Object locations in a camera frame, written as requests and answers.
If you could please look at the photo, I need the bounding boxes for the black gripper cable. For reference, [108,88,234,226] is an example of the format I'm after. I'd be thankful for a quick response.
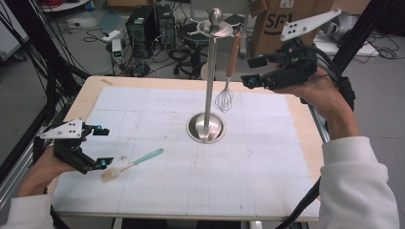
[275,46,356,229]

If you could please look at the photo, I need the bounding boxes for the white flat board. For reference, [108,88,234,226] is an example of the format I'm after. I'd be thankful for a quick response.
[330,37,380,58]

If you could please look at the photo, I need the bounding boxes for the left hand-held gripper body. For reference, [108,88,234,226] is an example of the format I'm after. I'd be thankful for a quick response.
[32,118,99,176]

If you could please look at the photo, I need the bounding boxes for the wooden handled wire whisk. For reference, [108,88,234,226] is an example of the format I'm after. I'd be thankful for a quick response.
[213,31,242,115]

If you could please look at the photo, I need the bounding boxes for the teal handled pastry brush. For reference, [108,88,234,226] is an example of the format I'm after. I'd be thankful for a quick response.
[100,148,165,184]

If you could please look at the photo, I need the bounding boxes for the grey shiny bag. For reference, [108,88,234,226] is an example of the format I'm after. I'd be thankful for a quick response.
[321,12,361,44]

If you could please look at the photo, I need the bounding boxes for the black frame post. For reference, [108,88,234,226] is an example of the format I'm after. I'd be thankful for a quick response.
[0,0,91,185]
[298,0,395,106]

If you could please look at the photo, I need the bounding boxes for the white grid mat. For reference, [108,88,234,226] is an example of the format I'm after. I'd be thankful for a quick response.
[52,86,322,219]

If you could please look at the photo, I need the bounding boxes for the person's left hand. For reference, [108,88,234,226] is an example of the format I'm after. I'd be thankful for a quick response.
[17,141,78,198]

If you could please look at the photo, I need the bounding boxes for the steel utensil rack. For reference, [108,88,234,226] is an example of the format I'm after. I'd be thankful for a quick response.
[185,7,240,145]

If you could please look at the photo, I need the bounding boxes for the white device green display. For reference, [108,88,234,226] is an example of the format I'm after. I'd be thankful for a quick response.
[110,38,124,65]

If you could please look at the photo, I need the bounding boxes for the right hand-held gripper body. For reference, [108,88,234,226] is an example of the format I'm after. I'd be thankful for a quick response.
[263,8,342,91]

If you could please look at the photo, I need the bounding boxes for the large black computer tower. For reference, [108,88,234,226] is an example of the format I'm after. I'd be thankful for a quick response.
[125,5,160,60]

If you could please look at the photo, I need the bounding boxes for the large cardboard box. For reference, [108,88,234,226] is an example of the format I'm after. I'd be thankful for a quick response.
[249,0,335,61]

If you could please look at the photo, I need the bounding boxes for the aluminium rail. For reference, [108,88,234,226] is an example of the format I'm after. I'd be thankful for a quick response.
[0,125,53,209]
[309,104,330,144]

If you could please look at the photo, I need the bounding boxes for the black round stool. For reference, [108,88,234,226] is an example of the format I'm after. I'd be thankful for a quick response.
[173,22,218,80]

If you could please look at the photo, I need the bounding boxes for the slim black computer tower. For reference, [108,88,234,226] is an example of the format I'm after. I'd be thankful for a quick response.
[155,3,177,52]

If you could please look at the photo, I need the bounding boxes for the person's right hand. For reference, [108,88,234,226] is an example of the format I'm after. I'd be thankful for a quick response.
[273,65,361,141]

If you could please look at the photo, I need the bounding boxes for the white power strip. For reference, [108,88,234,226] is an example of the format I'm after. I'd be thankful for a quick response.
[100,29,122,43]

